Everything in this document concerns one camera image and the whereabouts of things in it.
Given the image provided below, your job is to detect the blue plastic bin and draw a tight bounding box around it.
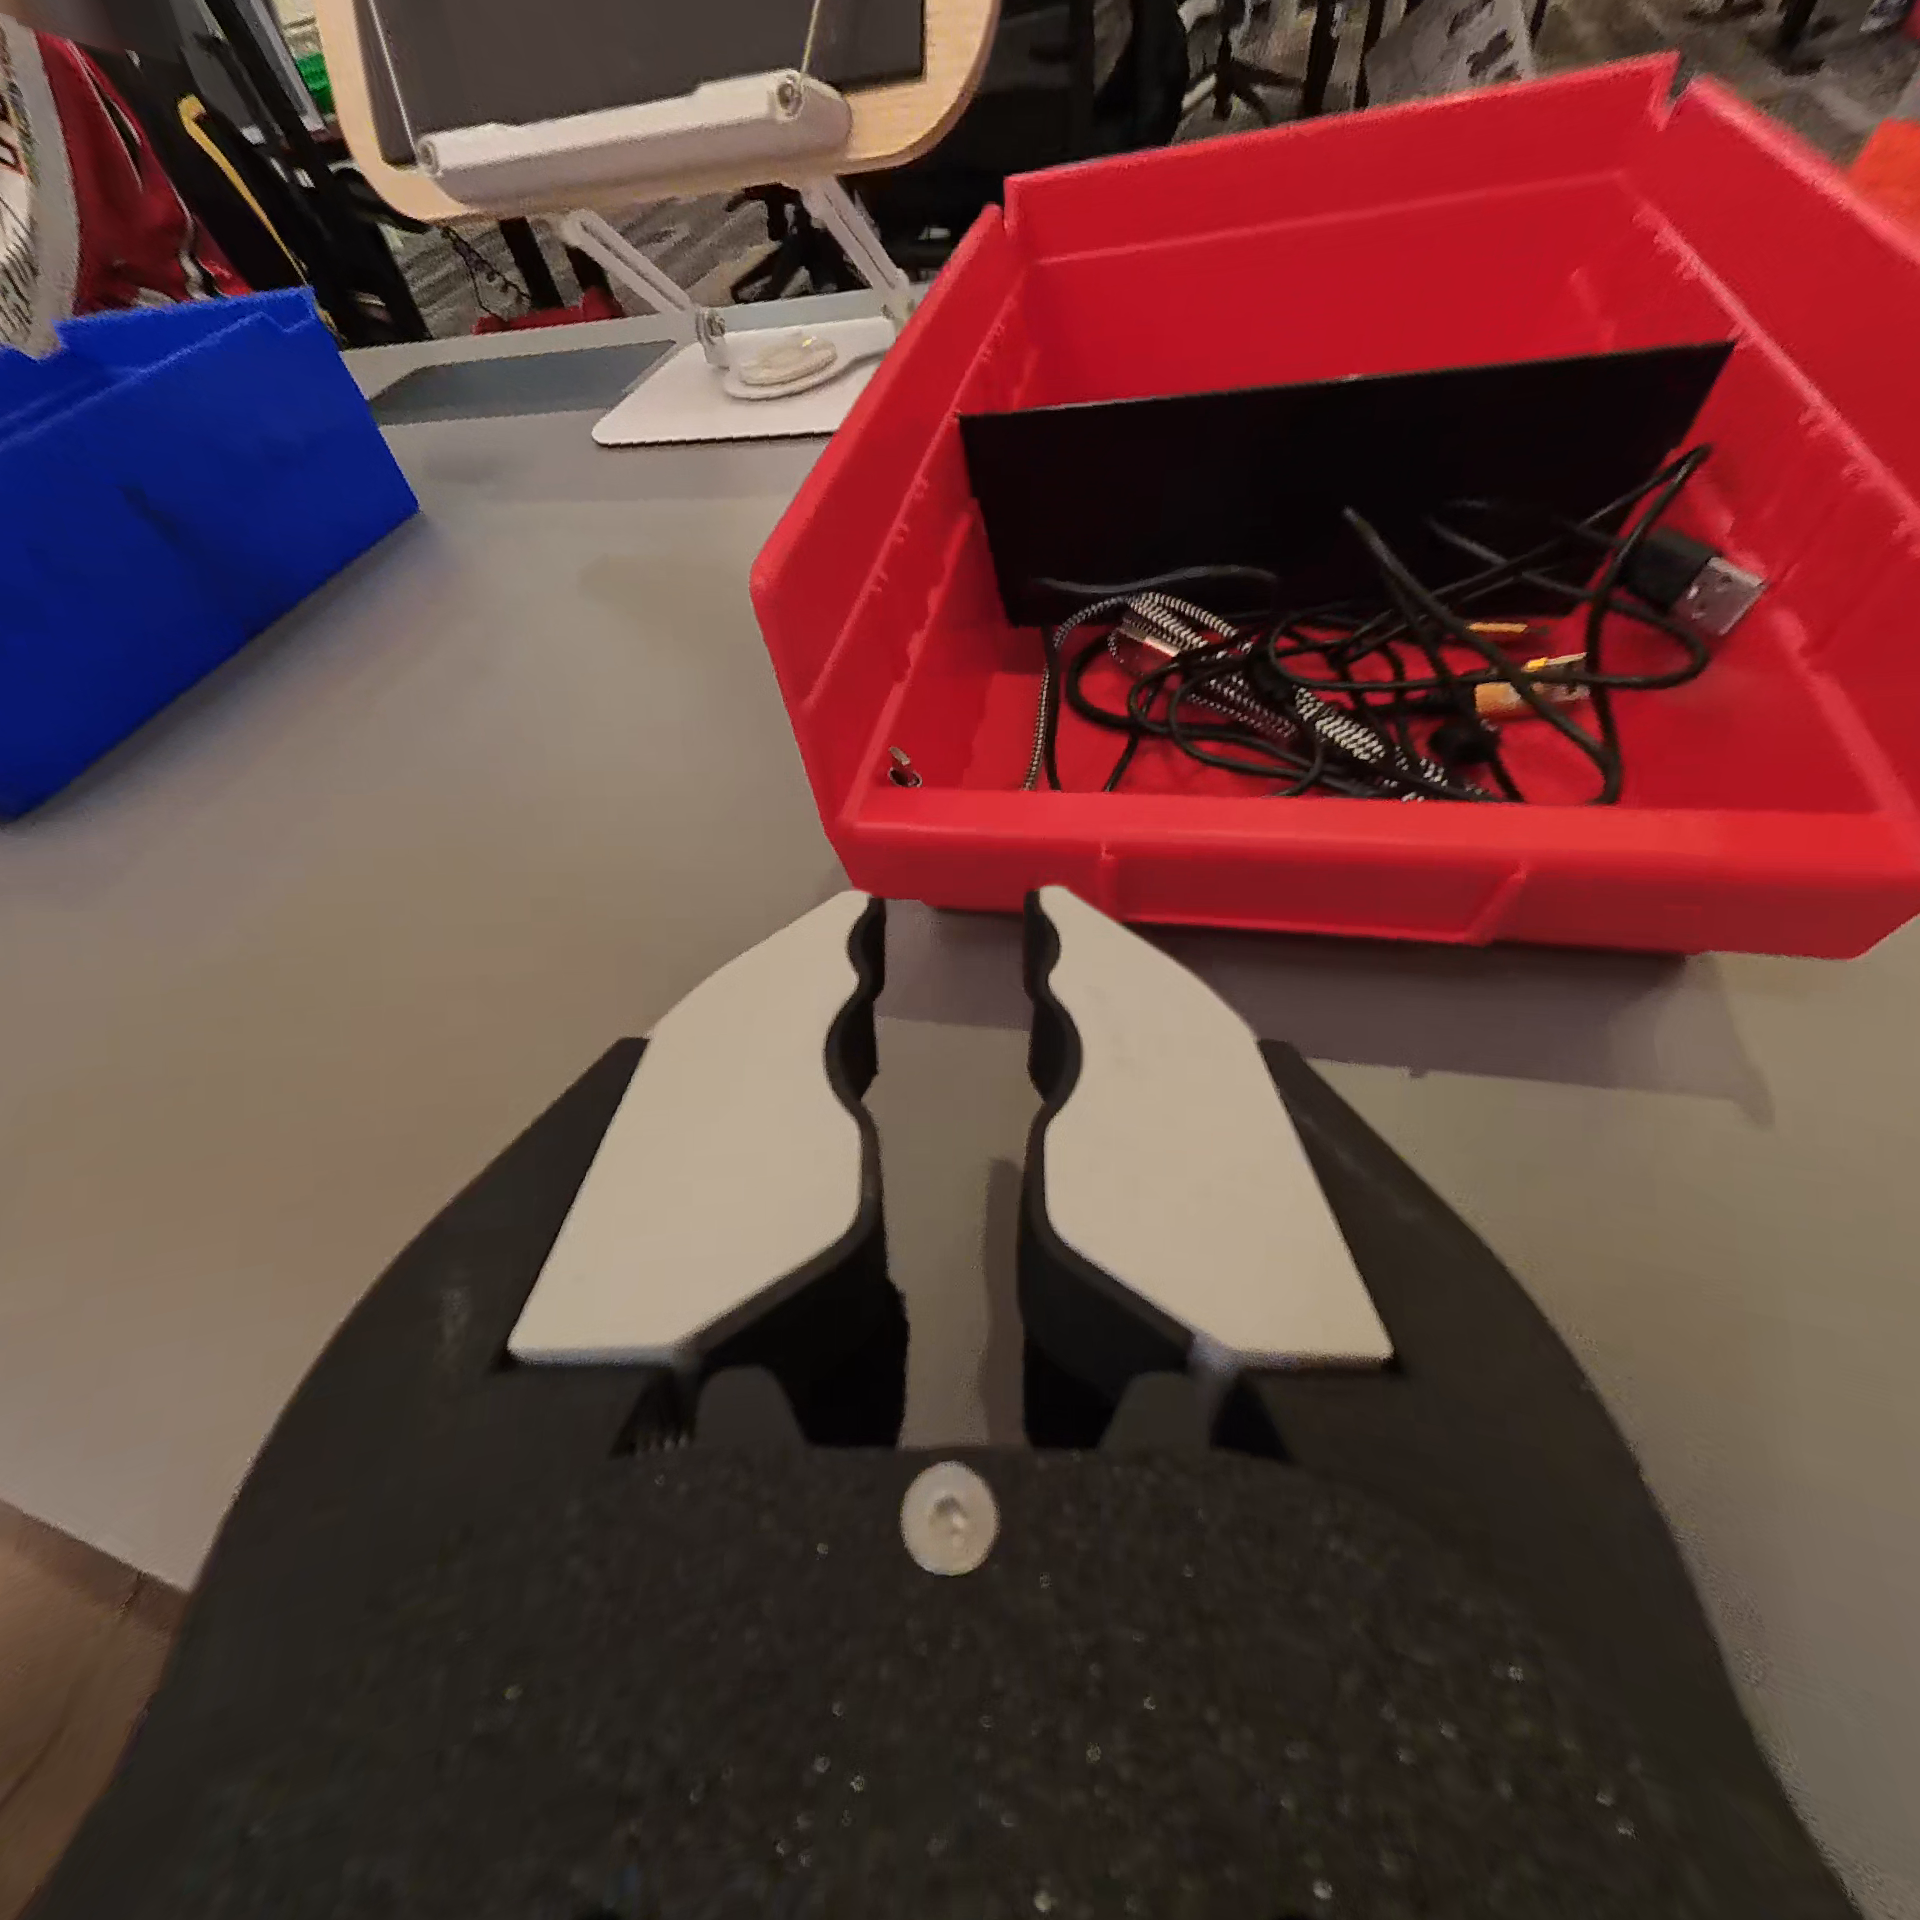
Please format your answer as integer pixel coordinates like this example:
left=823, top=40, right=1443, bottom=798
left=0, top=289, right=425, bottom=823

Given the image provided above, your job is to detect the black divider in red bin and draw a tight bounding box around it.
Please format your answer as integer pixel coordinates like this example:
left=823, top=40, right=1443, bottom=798
left=958, top=339, right=1746, bottom=628

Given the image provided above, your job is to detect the dark desk cable flap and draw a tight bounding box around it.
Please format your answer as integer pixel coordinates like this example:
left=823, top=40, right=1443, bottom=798
left=359, top=335, right=681, bottom=426

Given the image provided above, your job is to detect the black cable gold plug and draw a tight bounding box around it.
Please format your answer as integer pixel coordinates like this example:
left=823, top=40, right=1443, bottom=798
left=1435, top=613, right=1600, bottom=760

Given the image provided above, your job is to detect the thick black cable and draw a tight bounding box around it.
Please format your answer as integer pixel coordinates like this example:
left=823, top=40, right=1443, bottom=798
left=1033, top=446, right=1775, bottom=808

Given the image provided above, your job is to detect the white folding stand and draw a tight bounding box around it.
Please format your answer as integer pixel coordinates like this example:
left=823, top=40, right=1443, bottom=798
left=419, top=0, right=921, bottom=450

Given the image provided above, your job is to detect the braided grey cable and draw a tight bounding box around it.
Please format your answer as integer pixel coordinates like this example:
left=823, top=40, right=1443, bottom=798
left=1114, top=590, right=1505, bottom=808

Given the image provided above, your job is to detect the red plastic bin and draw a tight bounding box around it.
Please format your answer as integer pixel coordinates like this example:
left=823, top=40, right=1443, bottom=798
left=749, top=53, right=1920, bottom=964

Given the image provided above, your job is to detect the red white printed bag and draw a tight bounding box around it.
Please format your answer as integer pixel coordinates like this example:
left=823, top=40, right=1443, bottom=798
left=0, top=16, right=185, bottom=366

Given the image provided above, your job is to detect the grey desk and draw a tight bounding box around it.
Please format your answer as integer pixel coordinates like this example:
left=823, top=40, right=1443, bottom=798
left=0, top=286, right=1920, bottom=1920

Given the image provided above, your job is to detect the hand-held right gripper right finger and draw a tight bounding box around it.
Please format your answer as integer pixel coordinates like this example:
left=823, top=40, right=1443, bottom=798
left=1021, top=886, right=1397, bottom=1407

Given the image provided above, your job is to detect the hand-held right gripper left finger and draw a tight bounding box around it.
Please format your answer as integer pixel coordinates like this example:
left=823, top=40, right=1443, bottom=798
left=511, top=891, right=893, bottom=1407

